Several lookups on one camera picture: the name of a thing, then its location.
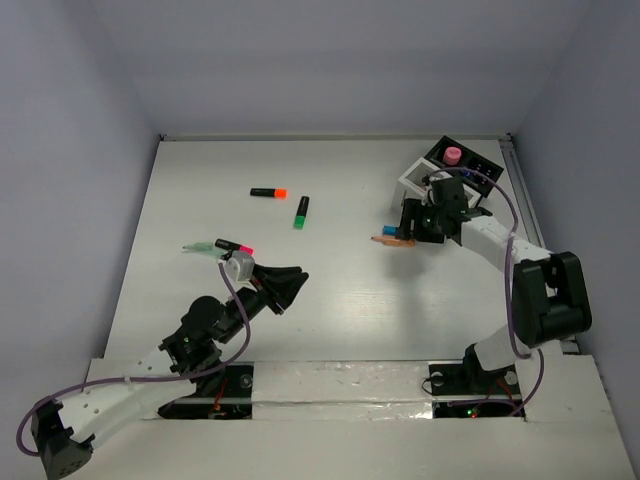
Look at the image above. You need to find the green folding marker pen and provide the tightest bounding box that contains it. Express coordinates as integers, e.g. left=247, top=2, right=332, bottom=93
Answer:
left=182, top=242, right=227, bottom=260

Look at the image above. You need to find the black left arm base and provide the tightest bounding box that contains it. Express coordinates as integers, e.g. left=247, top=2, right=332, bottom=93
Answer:
left=157, top=362, right=254, bottom=420

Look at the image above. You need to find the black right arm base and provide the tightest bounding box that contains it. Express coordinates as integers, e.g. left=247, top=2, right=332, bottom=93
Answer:
left=422, top=344, right=521, bottom=397

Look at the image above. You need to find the white slotted organizer box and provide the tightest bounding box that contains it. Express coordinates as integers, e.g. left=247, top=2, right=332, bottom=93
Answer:
left=391, top=158, right=453, bottom=214

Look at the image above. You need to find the pink highlighter black body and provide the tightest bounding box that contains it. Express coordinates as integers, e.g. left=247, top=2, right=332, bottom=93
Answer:
left=214, top=238, right=254, bottom=255

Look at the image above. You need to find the orange highlighter black body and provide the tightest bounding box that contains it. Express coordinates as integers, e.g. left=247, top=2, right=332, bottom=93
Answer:
left=250, top=188, right=288, bottom=199

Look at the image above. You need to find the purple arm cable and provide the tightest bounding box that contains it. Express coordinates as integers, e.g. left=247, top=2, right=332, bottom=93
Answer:
left=14, top=262, right=251, bottom=459
left=427, top=167, right=546, bottom=417

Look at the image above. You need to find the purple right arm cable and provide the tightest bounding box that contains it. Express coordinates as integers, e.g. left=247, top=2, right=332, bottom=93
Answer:
left=427, top=167, right=546, bottom=417

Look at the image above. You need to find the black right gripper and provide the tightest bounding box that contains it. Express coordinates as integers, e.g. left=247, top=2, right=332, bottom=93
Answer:
left=394, top=198, right=445, bottom=244

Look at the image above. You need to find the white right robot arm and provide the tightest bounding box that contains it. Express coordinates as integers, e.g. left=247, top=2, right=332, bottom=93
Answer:
left=398, top=175, right=592, bottom=394

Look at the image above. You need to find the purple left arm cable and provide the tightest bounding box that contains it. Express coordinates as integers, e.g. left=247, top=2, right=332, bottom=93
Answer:
left=14, top=262, right=251, bottom=459

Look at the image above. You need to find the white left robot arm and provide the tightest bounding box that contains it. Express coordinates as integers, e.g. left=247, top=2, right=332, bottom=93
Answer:
left=16, top=261, right=309, bottom=479

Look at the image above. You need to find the green highlighter black body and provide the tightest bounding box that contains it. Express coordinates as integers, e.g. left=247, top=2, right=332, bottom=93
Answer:
left=293, top=196, right=310, bottom=230

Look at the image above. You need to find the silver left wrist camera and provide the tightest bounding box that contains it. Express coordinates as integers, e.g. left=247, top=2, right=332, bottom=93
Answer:
left=222, top=250, right=255, bottom=283

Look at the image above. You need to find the orange folding marker pen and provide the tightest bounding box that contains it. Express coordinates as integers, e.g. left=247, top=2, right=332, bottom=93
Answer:
left=371, top=235, right=416, bottom=248

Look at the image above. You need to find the black slotted organizer box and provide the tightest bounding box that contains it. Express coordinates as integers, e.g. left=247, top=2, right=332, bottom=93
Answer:
left=424, top=136, right=504, bottom=205

